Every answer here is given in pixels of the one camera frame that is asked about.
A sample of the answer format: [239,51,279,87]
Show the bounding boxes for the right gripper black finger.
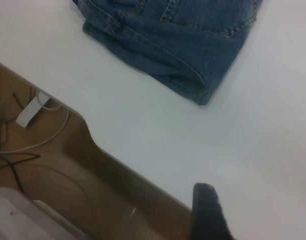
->
[187,182,236,240]

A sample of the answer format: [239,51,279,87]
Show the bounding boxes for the blue denim jeans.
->
[72,0,264,106]

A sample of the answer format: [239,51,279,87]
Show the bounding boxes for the white rounded box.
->
[0,187,94,240]

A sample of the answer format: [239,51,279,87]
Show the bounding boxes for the white power adapter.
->
[15,91,52,128]

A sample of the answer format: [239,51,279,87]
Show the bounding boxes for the thin black floor cable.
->
[0,84,41,195]

